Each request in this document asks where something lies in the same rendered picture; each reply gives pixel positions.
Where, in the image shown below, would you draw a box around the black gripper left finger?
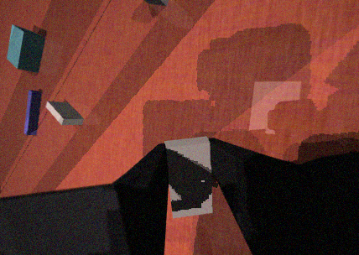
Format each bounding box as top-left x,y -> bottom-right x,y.
0,143 -> 169,255

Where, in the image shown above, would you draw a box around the light blue rectangular block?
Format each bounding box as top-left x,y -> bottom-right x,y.
7,24 -> 44,73

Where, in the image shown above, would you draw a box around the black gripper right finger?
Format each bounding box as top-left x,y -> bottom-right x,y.
208,138 -> 359,255

